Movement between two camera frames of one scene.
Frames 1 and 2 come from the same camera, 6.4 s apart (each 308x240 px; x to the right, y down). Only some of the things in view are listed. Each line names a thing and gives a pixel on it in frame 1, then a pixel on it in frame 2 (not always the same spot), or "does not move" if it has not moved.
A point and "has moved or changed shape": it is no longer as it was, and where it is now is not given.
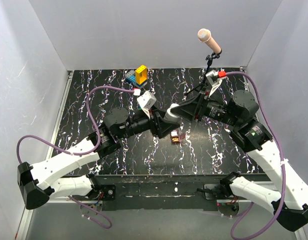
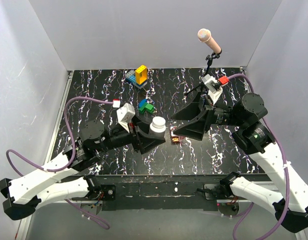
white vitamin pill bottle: (171, 117) has moved or changed shape
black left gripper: (163, 127) -> (145, 144)
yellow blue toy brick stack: (139, 77) does not move
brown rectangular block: (176, 136) does not move
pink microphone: (204, 35) does not move
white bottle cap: (169, 111) has moved or changed shape
